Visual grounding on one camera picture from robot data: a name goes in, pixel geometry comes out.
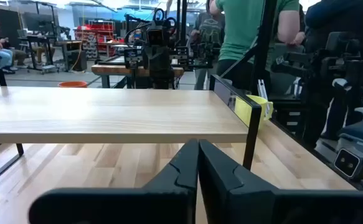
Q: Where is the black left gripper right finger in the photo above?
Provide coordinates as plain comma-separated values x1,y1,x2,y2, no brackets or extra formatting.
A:
199,139,363,224

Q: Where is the red storage rack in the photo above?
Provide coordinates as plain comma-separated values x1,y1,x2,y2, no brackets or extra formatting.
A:
73,20,117,60

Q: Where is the black desk with monitors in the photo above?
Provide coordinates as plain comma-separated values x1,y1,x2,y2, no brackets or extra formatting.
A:
17,1,60,75

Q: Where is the wooden background workbench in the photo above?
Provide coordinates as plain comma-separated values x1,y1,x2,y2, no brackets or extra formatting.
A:
91,55,186,90

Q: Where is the yellow mug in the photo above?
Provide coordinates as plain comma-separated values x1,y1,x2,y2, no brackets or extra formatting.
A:
234,95,275,130

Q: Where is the table-level camera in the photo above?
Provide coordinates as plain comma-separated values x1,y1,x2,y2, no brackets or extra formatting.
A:
333,148,363,182

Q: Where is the raised wooden platform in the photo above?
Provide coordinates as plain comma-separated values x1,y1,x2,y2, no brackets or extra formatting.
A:
0,67,263,190

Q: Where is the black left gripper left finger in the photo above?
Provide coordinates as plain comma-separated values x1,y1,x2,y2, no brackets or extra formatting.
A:
28,139,199,224

